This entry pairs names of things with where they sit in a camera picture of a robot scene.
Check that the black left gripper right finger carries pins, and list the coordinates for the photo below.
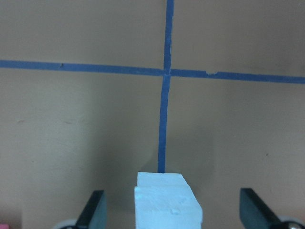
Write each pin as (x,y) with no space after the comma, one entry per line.
(255,214)

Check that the pink foam block left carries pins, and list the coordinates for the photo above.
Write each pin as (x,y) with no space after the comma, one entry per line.
(4,226)

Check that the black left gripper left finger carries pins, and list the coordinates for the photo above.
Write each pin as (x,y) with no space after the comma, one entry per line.
(94,214)

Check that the light blue foam block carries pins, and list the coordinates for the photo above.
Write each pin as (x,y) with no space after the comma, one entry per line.
(167,207)
(147,179)

